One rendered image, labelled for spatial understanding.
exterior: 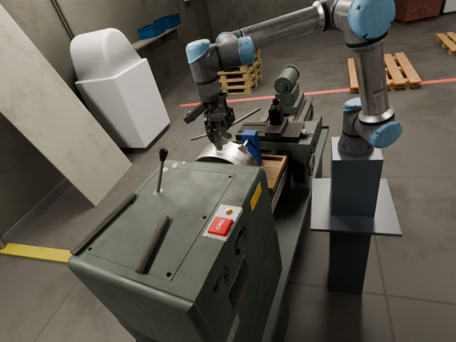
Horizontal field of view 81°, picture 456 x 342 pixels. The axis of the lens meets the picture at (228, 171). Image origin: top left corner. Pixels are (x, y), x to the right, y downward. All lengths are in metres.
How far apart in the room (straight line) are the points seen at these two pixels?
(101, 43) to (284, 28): 3.12
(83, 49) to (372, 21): 3.59
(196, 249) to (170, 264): 0.08
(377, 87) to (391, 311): 1.47
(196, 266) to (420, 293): 1.72
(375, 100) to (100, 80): 3.42
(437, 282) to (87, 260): 2.05
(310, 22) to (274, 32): 0.12
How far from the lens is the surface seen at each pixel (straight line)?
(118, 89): 3.84
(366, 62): 1.00
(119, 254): 0.90
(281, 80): 2.18
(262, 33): 0.97
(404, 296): 2.19
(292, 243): 1.65
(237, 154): 1.20
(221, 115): 0.88
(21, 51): 3.80
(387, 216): 1.55
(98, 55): 3.93
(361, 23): 0.92
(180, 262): 0.79
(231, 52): 0.83
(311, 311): 2.05
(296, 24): 1.01
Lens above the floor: 1.85
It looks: 36 degrees down
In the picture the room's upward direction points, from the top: 15 degrees counter-clockwise
